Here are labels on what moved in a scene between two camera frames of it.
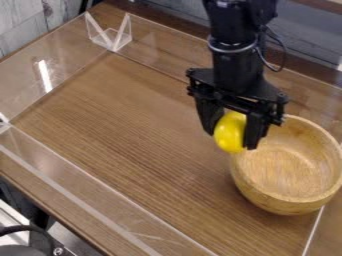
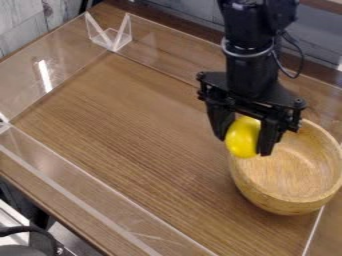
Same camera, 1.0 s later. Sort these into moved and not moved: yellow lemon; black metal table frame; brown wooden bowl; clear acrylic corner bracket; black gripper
Moved: black gripper; yellow lemon
Not moved: clear acrylic corner bracket; black metal table frame; brown wooden bowl
